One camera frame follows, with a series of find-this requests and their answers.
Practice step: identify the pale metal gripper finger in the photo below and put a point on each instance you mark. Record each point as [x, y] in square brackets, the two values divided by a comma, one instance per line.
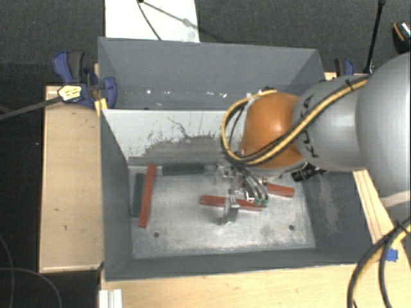
[235, 212]
[227, 212]

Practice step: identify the red-brown flat block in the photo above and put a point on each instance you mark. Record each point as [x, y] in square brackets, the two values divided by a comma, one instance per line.
[282, 190]
[212, 201]
[147, 197]

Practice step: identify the grey metal bin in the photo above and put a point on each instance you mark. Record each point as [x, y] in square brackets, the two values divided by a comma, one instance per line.
[192, 236]

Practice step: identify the dark green flat block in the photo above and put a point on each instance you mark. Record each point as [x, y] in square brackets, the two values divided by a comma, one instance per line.
[137, 194]
[183, 169]

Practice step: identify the pale wood board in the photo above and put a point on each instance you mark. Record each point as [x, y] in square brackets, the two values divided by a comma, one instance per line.
[70, 184]

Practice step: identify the black cylinder on white bracket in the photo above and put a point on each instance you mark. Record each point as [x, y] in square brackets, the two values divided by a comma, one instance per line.
[305, 174]

